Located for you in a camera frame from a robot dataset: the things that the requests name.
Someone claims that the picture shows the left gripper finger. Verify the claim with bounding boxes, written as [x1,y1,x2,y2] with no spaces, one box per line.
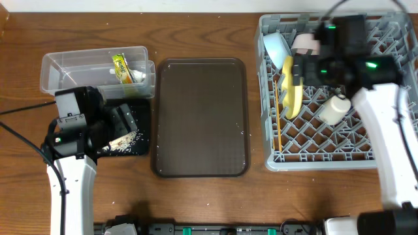
[110,108,126,137]
[119,104,138,132]

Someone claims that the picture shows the leftover rice pile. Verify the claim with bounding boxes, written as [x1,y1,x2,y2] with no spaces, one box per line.
[102,131,143,153]

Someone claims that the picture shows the light blue bowl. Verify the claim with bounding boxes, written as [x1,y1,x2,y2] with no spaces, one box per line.
[263,32,291,69]

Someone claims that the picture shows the white pink bowl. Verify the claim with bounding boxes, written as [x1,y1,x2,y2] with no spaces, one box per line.
[291,33,320,55]

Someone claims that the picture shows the yellow plate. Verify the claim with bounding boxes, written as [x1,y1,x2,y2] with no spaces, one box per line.
[281,55,303,119]

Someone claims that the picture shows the white tissue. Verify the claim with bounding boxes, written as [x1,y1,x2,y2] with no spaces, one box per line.
[109,69,146,84]

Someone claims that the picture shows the green snack wrapper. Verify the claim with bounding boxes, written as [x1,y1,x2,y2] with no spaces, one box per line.
[112,54,135,84]

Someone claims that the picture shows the wooden chopstick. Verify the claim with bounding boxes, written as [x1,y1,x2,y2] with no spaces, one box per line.
[275,80,282,153]

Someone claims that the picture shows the white cup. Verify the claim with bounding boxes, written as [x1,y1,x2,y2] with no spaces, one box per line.
[319,95,351,125]

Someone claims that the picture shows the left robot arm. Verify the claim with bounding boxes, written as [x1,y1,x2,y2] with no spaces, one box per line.
[43,109,138,235]

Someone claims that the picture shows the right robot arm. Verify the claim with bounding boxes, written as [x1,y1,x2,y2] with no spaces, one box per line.
[291,55,417,234]

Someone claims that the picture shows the grey dishwasher rack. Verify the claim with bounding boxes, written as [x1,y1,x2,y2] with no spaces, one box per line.
[255,12,417,172]

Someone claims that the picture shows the black plastic tray bin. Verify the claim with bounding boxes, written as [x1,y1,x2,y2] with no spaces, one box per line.
[97,99,152,157]

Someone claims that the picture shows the clear plastic bin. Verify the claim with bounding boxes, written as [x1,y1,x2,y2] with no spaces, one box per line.
[40,46,155,100]

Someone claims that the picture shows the brown serving tray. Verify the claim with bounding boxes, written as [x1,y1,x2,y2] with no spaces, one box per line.
[151,57,249,178]

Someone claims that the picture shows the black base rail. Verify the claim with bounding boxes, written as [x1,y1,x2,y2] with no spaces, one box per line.
[93,217,360,235]

